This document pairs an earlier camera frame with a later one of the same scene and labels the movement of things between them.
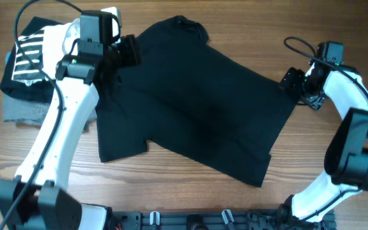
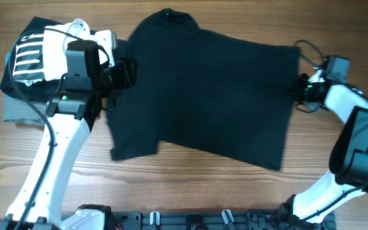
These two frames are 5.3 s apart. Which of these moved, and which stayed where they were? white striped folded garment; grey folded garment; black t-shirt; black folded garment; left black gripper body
Moved: left black gripper body; black t-shirt
Stayed: black folded garment; white striped folded garment; grey folded garment
